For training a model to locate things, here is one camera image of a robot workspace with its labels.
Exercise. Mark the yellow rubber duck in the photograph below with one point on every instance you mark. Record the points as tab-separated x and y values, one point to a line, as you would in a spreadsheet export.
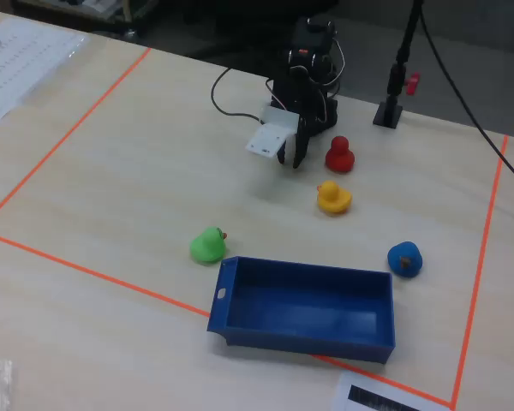
333	198

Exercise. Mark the blue rubber duck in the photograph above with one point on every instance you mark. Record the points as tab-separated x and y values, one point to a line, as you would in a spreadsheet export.
404	260

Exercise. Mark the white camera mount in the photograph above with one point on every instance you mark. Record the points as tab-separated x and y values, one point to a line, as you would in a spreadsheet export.
270	135

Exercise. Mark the white printed table sheet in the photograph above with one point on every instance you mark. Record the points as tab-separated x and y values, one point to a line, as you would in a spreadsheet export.
21	68

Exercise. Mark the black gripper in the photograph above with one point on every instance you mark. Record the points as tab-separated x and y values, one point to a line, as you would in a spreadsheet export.
303	136

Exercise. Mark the red rubber duck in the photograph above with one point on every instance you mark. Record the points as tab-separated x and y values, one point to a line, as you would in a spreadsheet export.
339	155

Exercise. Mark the white paper with barcode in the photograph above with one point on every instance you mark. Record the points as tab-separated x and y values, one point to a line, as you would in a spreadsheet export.
368	394

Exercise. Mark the black stand base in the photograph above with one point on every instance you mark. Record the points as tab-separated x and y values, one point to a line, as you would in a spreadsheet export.
387	112

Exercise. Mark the blue plastic box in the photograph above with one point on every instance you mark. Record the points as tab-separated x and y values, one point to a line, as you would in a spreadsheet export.
304	310

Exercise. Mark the orange tape strip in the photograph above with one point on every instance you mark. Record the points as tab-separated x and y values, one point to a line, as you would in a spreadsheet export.
68	132
482	257
111	280

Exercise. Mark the green rubber duck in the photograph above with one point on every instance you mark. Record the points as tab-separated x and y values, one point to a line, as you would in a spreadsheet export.
207	246

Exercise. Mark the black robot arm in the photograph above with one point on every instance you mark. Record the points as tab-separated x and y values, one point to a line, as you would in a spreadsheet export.
314	38

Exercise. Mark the red clamp knob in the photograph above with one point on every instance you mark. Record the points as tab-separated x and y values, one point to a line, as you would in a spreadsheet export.
413	83

